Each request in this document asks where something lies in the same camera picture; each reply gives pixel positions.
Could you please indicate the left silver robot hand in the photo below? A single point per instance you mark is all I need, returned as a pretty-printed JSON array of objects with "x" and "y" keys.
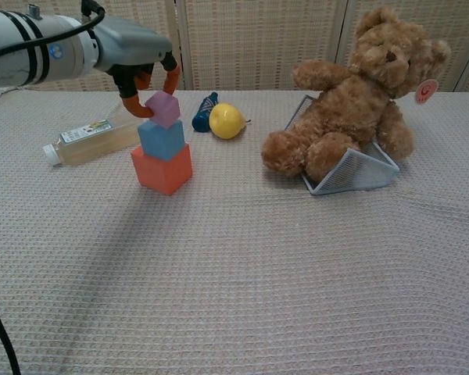
[{"x": 129, "y": 43}]

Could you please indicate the pink cube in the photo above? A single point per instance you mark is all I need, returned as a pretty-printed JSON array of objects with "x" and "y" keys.
[{"x": 164, "y": 109}]

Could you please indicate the blue cube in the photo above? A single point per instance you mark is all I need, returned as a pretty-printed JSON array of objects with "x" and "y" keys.
[{"x": 160, "y": 140}]

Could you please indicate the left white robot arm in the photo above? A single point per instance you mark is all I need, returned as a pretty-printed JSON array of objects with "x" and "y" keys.
[{"x": 8, "y": 51}]

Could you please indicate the orange cube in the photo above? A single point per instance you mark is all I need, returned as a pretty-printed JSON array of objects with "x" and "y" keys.
[{"x": 162, "y": 176}]

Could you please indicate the small dark blue bottle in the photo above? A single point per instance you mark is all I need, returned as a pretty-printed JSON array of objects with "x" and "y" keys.
[{"x": 202, "y": 117}]

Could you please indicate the clear tea bottle white cap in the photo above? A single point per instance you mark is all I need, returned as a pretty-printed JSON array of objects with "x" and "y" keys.
[{"x": 90, "y": 142}]

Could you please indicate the woven folding screen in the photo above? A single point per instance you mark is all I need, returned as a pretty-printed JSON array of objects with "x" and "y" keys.
[{"x": 250, "y": 43}]

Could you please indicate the yellow pear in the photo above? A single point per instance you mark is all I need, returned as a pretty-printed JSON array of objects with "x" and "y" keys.
[{"x": 226, "y": 121}]

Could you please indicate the brown teddy bear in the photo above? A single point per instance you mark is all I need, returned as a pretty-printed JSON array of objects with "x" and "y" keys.
[{"x": 348, "y": 113}]

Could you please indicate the beige woven tablecloth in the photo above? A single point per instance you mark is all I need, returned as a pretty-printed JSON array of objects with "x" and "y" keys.
[{"x": 234, "y": 293}]

